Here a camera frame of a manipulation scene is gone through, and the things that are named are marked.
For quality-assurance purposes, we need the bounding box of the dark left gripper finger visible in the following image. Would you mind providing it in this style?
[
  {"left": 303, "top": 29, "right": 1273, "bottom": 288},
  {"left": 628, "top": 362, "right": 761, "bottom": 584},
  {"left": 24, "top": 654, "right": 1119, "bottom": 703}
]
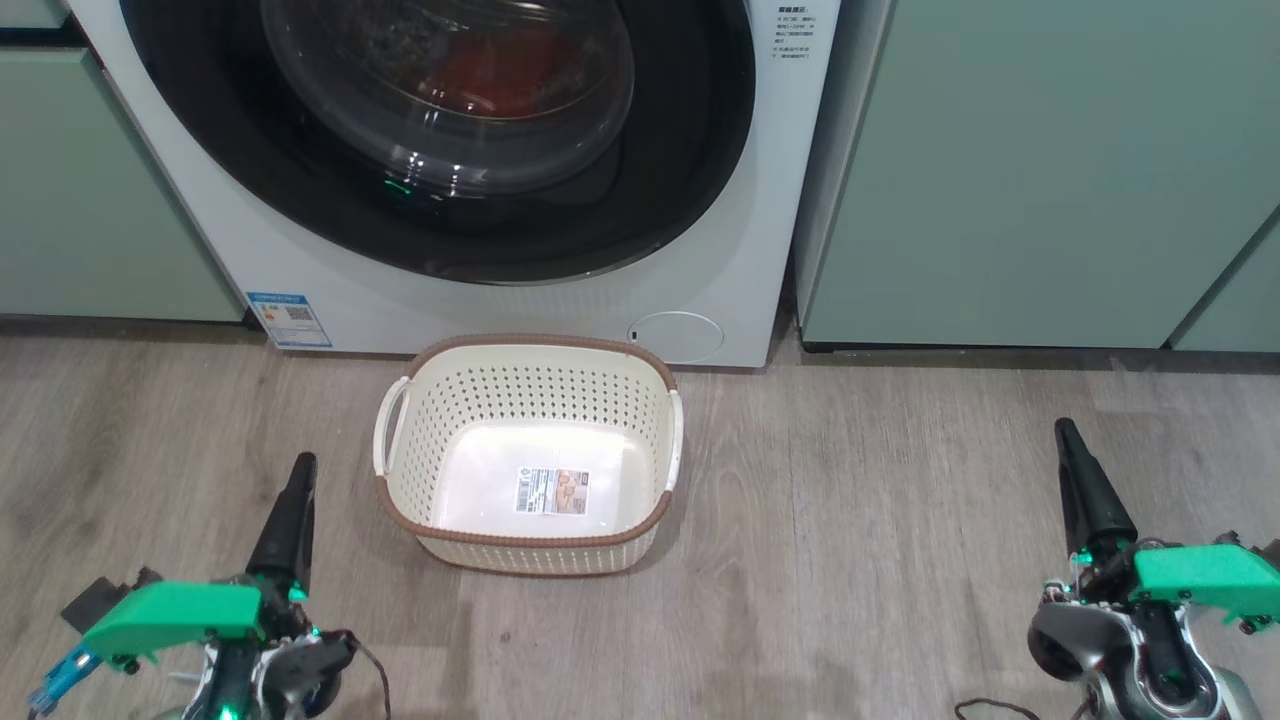
[{"left": 244, "top": 451, "right": 319, "bottom": 603}]

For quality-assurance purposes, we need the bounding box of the blue left camera connector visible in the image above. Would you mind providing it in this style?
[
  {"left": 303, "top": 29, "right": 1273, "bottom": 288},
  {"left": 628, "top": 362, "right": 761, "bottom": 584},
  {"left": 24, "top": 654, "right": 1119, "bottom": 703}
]
[{"left": 26, "top": 644, "right": 102, "bottom": 717}]

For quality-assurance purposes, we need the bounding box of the paper basket label sticker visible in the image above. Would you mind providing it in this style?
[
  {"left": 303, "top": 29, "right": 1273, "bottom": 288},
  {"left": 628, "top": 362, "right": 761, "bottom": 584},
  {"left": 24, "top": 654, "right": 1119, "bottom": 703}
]
[{"left": 514, "top": 466, "right": 590, "bottom": 517}]

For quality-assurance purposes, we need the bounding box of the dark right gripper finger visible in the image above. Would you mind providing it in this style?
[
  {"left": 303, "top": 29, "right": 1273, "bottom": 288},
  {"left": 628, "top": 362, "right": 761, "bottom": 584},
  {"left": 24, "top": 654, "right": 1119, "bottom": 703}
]
[{"left": 1054, "top": 417, "right": 1139, "bottom": 563}]

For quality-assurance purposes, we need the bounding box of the blue energy label sticker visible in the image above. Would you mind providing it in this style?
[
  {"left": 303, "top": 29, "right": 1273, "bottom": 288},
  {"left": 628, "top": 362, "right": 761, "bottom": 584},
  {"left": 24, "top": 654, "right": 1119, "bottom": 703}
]
[{"left": 245, "top": 290, "right": 334, "bottom": 350}]

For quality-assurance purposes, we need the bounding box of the cream perforated laundry basket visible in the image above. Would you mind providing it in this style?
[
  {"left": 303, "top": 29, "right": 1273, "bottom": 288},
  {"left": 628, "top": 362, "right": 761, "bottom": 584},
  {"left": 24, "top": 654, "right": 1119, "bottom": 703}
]
[{"left": 372, "top": 333, "right": 686, "bottom": 578}]

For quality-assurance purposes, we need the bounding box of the washing machine door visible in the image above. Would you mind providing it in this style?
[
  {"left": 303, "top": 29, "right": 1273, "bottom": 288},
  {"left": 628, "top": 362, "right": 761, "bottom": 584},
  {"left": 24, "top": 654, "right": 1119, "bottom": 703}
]
[{"left": 117, "top": 0, "right": 757, "bottom": 287}]

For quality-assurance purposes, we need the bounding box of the red mesh shirt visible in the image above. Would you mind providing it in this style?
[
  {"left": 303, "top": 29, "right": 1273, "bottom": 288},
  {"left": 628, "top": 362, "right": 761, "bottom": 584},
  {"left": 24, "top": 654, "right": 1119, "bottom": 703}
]
[{"left": 415, "top": 25, "right": 597, "bottom": 119}]

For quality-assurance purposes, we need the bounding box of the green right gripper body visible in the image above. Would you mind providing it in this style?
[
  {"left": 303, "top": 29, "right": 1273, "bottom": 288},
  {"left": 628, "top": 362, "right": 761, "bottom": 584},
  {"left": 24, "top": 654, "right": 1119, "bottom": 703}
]
[{"left": 1040, "top": 535, "right": 1280, "bottom": 636}]

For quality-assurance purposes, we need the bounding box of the pale green cabinet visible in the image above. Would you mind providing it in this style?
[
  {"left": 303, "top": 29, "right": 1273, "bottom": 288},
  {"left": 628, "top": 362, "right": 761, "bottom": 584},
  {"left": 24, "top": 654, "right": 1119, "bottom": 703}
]
[
  {"left": 794, "top": 0, "right": 1280, "bottom": 352},
  {"left": 1167, "top": 205, "right": 1280, "bottom": 354},
  {"left": 0, "top": 0, "right": 247, "bottom": 324}
]

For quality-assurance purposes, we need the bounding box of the printed warning text label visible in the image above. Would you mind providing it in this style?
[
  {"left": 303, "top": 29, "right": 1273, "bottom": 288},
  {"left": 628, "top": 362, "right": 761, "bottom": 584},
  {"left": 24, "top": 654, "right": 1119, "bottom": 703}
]
[{"left": 774, "top": 4, "right": 822, "bottom": 64}]

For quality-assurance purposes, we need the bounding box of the round white filter cover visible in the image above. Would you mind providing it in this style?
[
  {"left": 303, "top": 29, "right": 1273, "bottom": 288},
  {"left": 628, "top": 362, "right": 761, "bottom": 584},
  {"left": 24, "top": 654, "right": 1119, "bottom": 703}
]
[{"left": 626, "top": 310, "right": 726, "bottom": 366}]

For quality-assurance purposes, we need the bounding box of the white front-load washing machine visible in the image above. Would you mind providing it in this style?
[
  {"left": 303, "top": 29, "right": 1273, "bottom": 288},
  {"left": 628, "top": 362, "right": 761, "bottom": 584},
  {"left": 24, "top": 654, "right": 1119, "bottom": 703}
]
[{"left": 65, "top": 0, "right": 843, "bottom": 370}]

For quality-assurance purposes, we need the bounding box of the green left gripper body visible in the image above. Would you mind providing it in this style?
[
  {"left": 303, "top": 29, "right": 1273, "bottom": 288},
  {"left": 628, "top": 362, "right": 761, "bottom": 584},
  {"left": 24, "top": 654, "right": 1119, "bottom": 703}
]
[{"left": 78, "top": 581, "right": 313, "bottom": 673}]

